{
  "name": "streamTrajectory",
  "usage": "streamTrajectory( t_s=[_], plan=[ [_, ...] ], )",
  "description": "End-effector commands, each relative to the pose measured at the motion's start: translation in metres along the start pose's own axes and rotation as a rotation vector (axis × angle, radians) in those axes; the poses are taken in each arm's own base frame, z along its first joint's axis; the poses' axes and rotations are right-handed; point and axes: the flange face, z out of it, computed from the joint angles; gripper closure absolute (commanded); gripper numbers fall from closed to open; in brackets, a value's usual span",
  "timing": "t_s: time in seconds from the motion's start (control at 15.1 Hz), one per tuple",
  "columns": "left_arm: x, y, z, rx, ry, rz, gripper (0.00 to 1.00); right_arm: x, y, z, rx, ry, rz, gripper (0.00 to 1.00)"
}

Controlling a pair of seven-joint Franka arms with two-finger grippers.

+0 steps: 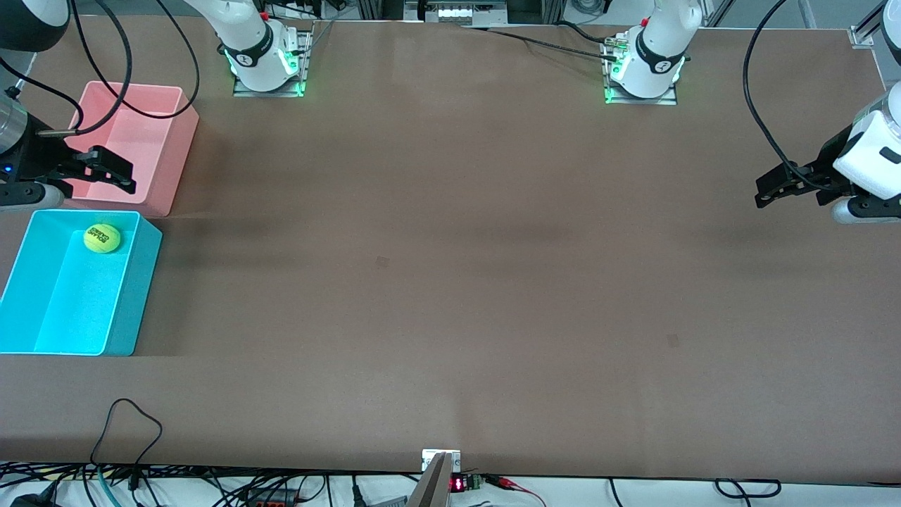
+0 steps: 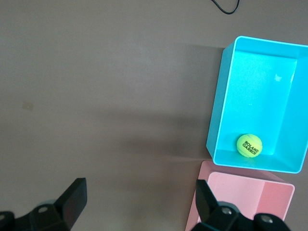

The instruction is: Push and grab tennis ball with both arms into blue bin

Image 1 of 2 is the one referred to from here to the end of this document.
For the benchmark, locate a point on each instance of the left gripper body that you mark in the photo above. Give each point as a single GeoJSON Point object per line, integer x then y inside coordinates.
{"type": "Point", "coordinates": [829, 166]}

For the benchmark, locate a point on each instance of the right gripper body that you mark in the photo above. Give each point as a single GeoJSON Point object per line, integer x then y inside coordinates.
{"type": "Point", "coordinates": [32, 160]}

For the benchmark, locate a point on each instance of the yellow-green tennis ball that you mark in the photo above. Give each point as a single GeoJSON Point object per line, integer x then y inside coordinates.
{"type": "Point", "coordinates": [102, 239]}

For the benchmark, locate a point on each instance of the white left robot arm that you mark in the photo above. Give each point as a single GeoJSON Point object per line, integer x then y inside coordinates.
{"type": "Point", "coordinates": [654, 56]}

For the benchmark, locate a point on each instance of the pink plastic bin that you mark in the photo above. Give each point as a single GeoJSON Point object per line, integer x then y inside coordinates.
{"type": "Point", "coordinates": [155, 162]}

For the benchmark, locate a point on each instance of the blue plastic bin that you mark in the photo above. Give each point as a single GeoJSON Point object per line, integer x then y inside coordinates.
{"type": "Point", "coordinates": [77, 303]}

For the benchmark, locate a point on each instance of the white device with lights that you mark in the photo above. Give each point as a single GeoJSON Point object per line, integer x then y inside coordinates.
{"type": "Point", "coordinates": [457, 13]}

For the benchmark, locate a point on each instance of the red LED display module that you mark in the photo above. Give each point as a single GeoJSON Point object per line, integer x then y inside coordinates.
{"type": "Point", "coordinates": [459, 484]}

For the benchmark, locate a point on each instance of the aluminium frame corner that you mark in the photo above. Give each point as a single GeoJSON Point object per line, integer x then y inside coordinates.
{"type": "Point", "coordinates": [862, 35]}

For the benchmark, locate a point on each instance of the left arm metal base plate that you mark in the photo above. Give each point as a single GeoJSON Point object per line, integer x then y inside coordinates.
{"type": "Point", "coordinates": [640, 101]}

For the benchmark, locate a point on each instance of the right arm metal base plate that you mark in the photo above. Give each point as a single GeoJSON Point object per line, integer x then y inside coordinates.
{"type": "Point", "coordinates": [267, 93]}

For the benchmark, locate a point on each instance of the silver camera mount bracket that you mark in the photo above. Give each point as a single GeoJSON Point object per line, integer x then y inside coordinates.
{"type": "Point", "coordinates": [429, 461]}

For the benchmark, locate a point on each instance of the grey camera mount bar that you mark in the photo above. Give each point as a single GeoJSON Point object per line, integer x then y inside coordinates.
{"type": "Point", "coordinates": [431, 493]}

